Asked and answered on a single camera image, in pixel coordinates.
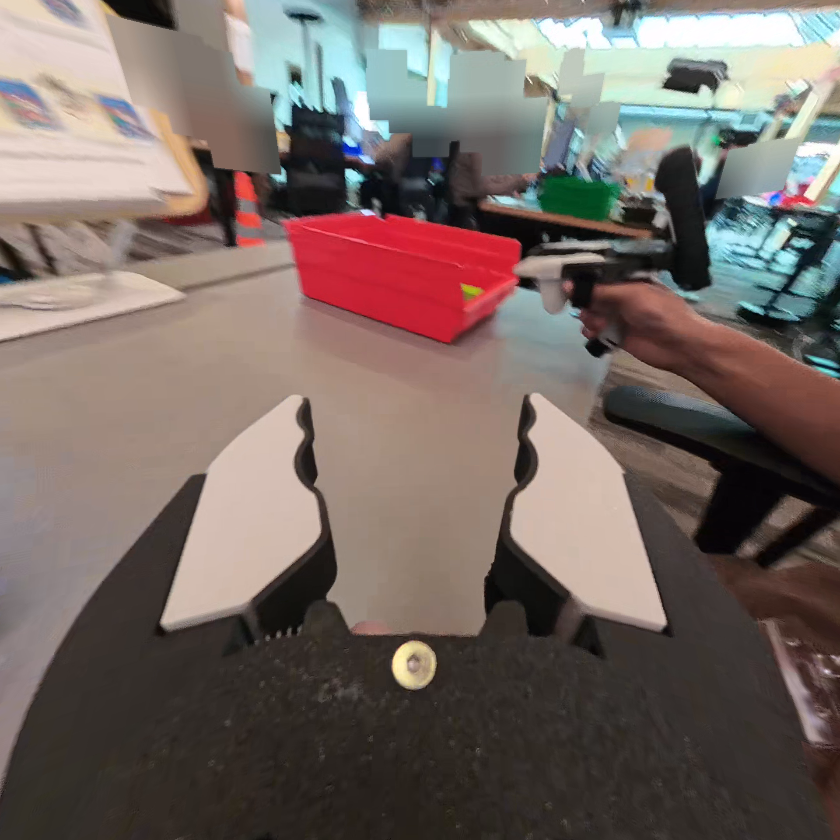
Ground white board stand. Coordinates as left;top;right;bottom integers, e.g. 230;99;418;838
0;217;187;345

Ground instruction sheet board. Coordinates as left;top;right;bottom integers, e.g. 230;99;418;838
0;0;211;221

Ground grey desk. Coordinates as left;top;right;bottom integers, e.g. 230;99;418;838
0;237;618;788

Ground person's right hand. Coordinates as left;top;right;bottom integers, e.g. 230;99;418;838
578;279;716;375

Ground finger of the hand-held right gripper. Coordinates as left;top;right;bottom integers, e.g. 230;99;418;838
512;237;673;316

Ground black studio light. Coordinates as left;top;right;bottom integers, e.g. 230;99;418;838
663;59;731;95

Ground red floor object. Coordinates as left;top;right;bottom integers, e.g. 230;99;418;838
233;171;267;248

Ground red plastic bin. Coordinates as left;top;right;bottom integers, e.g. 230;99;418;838
285;214;523;345

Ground green plastic bin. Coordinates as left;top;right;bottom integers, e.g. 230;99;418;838
539;175;623;221

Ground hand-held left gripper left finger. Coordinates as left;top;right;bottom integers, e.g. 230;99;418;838
159;397;338;637

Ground person's brown clothing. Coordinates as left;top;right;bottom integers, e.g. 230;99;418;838
709;552;840;815

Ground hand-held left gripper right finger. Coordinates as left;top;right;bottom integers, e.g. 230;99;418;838
483;393;670;637

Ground wooden table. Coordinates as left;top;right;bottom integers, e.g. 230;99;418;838
476;197;657;248

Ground person's right forearm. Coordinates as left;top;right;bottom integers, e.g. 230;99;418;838
683;322;840;484

